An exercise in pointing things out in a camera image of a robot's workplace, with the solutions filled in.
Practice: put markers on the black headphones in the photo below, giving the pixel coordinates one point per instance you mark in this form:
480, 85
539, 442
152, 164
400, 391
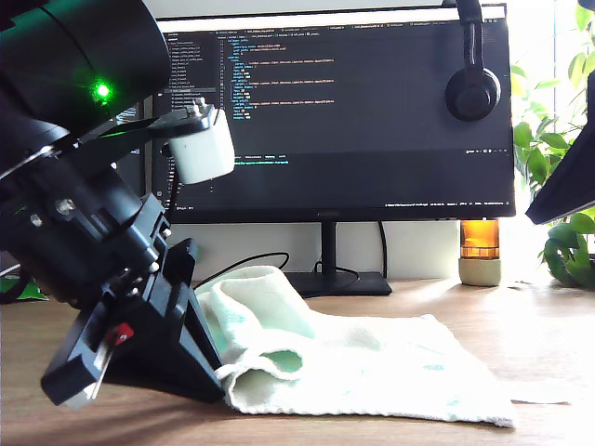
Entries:
474, 93

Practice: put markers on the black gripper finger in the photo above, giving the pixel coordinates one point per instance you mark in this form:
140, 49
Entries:
162, 358
572, 186
186, 279

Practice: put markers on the amber glass bottle pale base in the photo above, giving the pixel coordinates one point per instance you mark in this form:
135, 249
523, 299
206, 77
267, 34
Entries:
481, 274

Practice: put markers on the large black computer monitor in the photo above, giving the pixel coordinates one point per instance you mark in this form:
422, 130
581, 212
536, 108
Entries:
372, 116

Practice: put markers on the potted green leafy plant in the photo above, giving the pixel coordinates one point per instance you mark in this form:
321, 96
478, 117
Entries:
564, 265

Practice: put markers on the green packet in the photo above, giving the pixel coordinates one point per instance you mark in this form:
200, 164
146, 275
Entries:
35, 293

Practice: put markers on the pale green pink tea towel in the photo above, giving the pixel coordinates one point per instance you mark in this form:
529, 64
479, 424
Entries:
372, 371

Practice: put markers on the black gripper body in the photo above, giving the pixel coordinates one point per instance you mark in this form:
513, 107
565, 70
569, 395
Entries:
70, 232

